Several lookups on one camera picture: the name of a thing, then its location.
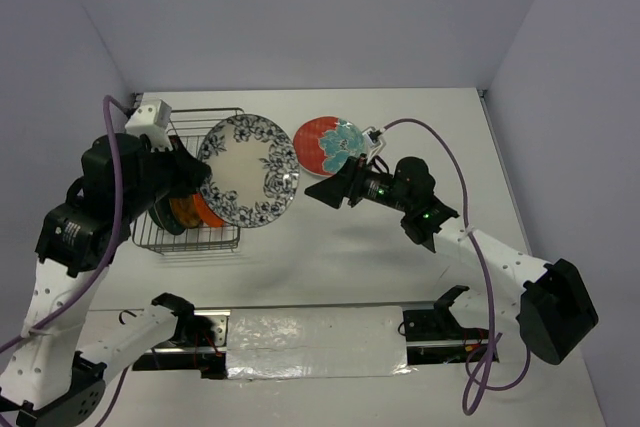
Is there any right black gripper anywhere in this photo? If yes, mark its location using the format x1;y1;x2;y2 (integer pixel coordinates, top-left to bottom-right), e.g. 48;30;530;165
306;153;413;213

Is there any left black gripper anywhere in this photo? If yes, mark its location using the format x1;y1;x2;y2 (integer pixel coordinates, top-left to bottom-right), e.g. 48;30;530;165
122;132;213;217

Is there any red and teal plate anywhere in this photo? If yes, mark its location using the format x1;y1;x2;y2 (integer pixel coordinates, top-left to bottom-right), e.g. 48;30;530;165
293;116;367;177

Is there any blue floral white plate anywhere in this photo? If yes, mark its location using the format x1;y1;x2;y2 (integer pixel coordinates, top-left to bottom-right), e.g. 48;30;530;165
197;114;300;228

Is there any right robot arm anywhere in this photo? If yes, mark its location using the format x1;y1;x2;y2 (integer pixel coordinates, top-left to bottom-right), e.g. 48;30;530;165
305;156;599;365

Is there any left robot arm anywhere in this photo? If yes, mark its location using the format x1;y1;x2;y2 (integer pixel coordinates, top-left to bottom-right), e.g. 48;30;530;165
1;134;211;426

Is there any orange plastic plate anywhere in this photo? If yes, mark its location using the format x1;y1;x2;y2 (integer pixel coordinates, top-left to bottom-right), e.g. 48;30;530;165
169;194;225;229

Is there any dark green plate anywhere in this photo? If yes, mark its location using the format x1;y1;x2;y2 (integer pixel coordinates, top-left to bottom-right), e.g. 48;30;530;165
148;198;186;236

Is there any silver foil tape sheet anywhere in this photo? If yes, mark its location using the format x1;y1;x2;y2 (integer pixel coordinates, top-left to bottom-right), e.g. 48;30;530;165
226;306;411;380

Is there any wire dish rack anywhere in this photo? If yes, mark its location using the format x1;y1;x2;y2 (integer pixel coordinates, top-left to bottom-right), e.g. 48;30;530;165
131;107;244;255

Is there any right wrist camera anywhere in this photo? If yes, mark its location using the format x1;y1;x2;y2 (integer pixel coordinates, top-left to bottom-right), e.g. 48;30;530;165
362;126;386;161

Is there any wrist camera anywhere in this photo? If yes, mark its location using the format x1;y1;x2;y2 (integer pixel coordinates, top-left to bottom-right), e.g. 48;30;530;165
125;100;173;151
362;126;386;161

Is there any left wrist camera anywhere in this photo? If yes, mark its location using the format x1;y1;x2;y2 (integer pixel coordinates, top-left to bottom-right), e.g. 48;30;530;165
125;100;173;151

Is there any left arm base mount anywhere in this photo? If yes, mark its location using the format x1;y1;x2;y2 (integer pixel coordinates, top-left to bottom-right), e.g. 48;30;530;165
131;309;231;380

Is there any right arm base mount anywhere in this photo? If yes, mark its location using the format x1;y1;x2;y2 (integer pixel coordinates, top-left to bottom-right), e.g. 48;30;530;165
397;285;489;367

